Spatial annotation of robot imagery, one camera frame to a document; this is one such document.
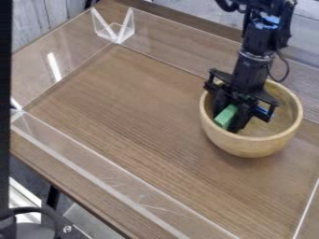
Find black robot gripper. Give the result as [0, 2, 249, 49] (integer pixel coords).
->
[203, 68, 279, 134]

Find green rectangular block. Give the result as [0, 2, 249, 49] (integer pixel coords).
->
[215, 105, 238, 130]

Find light wooden bowl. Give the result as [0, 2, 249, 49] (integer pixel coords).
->
[199, 80, 305, 158]

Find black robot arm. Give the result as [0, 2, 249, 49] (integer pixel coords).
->
[205, 0, 297, 133]

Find black table leg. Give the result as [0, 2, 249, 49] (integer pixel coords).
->
[47, 186, 61, 209]

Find clear acrylic enclosure walls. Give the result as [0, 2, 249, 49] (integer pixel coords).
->
[11, 0, 319, 239]

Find black cable loop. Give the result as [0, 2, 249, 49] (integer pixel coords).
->
[9, 205, 73, 239]

